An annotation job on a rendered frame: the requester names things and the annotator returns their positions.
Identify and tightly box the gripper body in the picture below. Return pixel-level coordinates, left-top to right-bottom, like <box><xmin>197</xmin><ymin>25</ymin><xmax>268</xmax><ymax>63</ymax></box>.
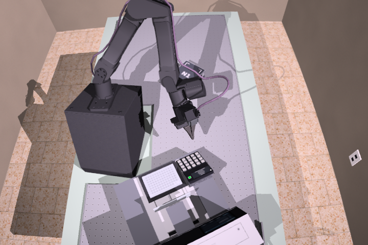
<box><xmin>170</xmin><ymin>100</ymin><xmax>188</xmax><ymax>129</ymax></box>

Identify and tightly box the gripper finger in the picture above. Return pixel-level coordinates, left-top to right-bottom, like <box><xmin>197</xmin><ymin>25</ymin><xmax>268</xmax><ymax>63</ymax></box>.
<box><xmin>183</xmin><ymin>125</ymin><xmax>193</xmax><ymax>140</ymax></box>
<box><xmin>190</xmin><ymin>125</ymin><xmax>196</xmax><ymax>139</ymax></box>

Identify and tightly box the white microplate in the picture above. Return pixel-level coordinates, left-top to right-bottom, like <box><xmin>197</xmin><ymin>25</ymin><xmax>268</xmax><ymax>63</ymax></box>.
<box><xmin>142</xmin><ymin>164</ymin><xmax>182</xmax><ymax>198</ymax></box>

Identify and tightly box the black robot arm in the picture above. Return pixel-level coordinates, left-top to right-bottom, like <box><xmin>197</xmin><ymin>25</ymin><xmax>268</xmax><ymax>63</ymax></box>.
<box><xmin>89</xmin><ymin>0</ymin><xmax>206</xmax><ymax>126</ymax></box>

